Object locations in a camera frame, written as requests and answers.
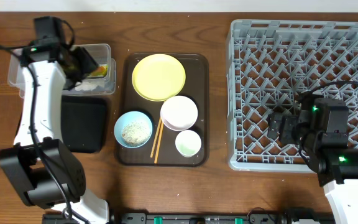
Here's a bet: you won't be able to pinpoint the black rectangular waste tray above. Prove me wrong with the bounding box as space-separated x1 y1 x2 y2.
17 95 108 154

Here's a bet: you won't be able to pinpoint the rice food scraps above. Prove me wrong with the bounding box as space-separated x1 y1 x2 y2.
121 120 151 147

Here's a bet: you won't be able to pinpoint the small white cup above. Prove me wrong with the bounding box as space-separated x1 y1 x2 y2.
175 130 202 157

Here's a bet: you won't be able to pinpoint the yellow round plate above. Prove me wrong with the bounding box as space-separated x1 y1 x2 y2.
132 54 186 101

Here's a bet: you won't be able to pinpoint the dark brown serving tray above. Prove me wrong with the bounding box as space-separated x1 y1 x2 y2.
115 52 210 167

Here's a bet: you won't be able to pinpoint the light blue bowl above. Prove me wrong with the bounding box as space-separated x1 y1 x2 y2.
114 111 153 148

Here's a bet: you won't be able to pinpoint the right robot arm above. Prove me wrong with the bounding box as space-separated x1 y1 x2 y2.
267 93 358 223

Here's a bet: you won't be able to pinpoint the wooden chopstick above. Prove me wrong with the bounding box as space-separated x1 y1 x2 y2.
154 122 164 164
150 118 162 158

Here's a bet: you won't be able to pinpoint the clear plastic waste bin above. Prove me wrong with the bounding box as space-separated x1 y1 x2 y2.
7 44 116 98

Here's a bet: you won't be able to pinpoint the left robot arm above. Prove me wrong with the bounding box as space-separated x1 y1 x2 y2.
0 44 110 223

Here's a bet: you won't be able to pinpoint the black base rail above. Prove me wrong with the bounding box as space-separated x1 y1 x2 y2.
41 212 335 224

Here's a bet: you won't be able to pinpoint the green snack wrapper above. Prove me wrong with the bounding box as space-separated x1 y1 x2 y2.
87 64 108 79

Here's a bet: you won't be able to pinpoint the white tissue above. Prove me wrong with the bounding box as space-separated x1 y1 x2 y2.
74 82 99 91

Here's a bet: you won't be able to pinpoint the pink white bowl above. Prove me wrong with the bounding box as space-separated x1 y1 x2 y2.
160 96 198 131

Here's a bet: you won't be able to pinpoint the grey plastic dishwasher rack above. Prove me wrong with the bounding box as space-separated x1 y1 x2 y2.
226 19 358 173

